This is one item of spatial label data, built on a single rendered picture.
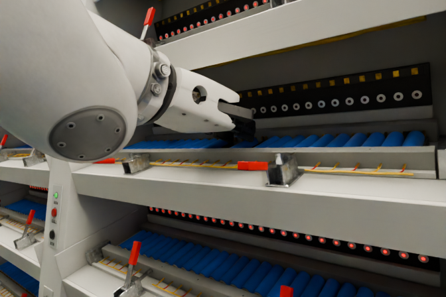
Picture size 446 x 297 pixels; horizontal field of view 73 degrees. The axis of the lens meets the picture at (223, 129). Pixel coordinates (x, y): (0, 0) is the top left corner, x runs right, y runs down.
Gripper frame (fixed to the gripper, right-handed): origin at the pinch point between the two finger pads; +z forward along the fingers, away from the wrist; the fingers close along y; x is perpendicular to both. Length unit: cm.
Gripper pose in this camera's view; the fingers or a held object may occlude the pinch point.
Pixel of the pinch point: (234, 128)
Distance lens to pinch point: 44.3
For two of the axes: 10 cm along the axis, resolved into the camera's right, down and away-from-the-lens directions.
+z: 6.3, 2.7, 7.3
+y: -7.7, 0.5, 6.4
